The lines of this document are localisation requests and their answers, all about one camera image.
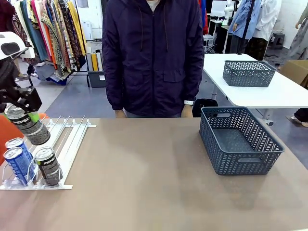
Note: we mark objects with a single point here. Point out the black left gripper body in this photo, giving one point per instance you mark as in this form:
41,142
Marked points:
26,97

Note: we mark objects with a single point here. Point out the black Pepsi can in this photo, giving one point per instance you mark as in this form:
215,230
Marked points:
33,133
48,166

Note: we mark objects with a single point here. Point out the blue Pepsi can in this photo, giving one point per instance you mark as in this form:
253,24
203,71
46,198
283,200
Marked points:
15,143
19,166

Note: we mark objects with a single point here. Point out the person's left sleeved forearm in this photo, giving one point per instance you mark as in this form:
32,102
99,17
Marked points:
195,79

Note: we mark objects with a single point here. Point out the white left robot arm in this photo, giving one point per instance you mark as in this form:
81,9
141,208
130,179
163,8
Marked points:
7,36

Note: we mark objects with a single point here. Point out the person's right sleeved forearm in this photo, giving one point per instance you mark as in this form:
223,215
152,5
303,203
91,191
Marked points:
113,84

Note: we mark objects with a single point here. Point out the person's right hand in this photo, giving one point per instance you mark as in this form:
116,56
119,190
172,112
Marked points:
120,113

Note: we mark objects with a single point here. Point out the person's left hand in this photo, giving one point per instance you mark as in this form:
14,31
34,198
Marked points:
187,111

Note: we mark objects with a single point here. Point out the rack of colourful patterned clothes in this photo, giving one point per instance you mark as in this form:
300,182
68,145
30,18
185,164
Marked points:
57,36

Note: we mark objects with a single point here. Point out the grey plastic storage bin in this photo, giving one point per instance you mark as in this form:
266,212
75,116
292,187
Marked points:
96,78

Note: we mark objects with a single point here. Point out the white air purifier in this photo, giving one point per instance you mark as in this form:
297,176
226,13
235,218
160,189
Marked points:
86,30

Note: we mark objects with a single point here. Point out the person in dark purple jacket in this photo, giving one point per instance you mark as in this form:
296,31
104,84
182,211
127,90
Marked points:
154,60

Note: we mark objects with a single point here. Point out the white wristwatch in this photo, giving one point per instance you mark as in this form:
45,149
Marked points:
188,102

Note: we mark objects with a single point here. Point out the slate blue woven plastic basket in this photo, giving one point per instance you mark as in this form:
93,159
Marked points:
247,77
240,166

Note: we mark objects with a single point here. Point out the black stand pole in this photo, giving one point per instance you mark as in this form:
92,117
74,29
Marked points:
246,26

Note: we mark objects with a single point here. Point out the white folding table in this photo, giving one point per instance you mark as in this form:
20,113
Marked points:
264,93

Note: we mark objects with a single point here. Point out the grey plastic stool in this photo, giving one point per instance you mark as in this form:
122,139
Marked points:
277,39

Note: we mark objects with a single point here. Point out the brown cardboard box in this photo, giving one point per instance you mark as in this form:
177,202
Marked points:
294,71

